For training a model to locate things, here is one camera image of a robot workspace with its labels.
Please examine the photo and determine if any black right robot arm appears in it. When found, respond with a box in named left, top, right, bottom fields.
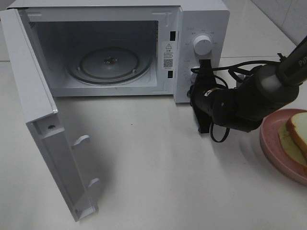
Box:
left=189, top=39, right=307, bottom=135

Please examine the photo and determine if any upper white power knob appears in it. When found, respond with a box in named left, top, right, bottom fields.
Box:
left=193, top=35, right=213, bottom=55

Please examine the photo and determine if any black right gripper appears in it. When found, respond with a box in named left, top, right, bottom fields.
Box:
left=189, top=59, right=224, bottom=134

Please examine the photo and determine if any lower white timer knob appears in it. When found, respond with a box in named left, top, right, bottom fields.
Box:
left=190, top=73, right=197, bottom=83

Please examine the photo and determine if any white microwave oven body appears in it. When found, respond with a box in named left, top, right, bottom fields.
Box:
left=6, top=0, right=230, bottom=103

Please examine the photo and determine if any white microwave door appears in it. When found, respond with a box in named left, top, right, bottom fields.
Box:
left=0, top=9, right=100, bottom=221

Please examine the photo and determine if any white bread sandwich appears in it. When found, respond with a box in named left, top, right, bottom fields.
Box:
left=278, top=112, right=307, bottom=168

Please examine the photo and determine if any glass microwave turntable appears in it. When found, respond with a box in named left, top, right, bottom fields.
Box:
left=67, top=46, right=152, bottom=85

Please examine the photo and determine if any pink round plate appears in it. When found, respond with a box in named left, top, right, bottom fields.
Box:
left=260, top=109, right=307, bottom=186

